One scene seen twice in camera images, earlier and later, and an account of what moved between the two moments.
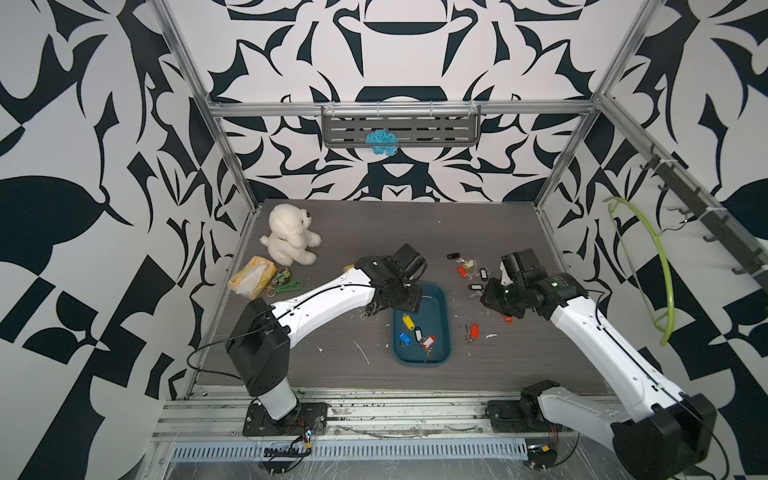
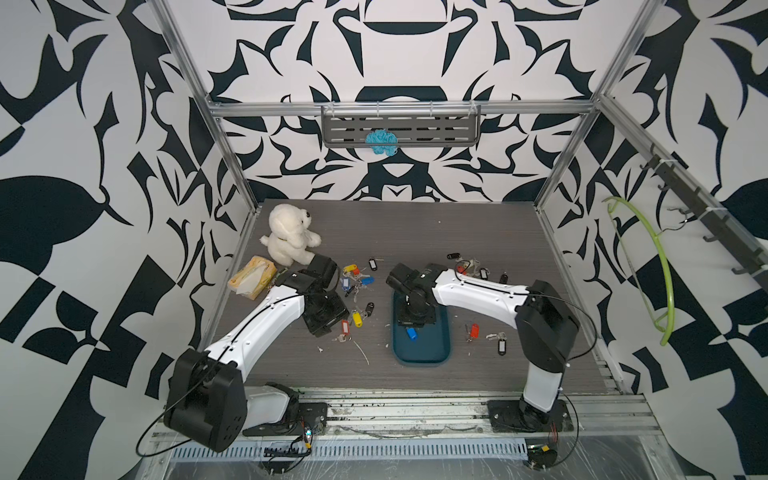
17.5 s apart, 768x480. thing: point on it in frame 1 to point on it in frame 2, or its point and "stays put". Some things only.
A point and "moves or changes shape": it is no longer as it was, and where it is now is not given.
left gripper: [414, 300] to [341, 311]
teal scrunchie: [382, 141] stays put
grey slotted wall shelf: [413, 125] stays put
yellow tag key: [408, 322] moves or changes shape
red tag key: [472, 332] stays put
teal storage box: [424, 339] stays put
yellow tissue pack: [253, 277] stays put
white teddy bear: [289, 239] stays put
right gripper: [488, 297] to [424, 318]
